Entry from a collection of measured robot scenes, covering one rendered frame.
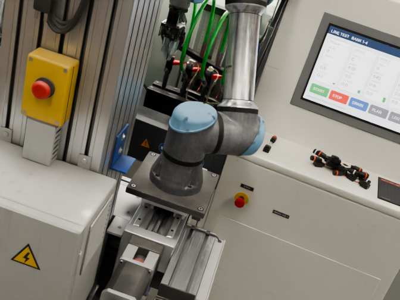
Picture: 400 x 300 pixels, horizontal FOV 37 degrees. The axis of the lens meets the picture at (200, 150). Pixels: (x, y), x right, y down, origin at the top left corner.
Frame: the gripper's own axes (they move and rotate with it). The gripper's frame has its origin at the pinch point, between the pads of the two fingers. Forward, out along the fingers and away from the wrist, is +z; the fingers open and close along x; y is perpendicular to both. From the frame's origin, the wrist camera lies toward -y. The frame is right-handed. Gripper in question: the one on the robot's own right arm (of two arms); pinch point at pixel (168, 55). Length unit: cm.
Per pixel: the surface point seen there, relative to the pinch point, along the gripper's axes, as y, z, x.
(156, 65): -32.3, 18.9, -12.6
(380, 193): 15, 15, 89
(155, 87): -2.6, 15.2, -2.8
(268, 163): 22, 16, 50
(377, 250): 22, 33, 96
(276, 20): -20.3, -20.6, 32.5
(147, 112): -8.9, 30.3, -5.1
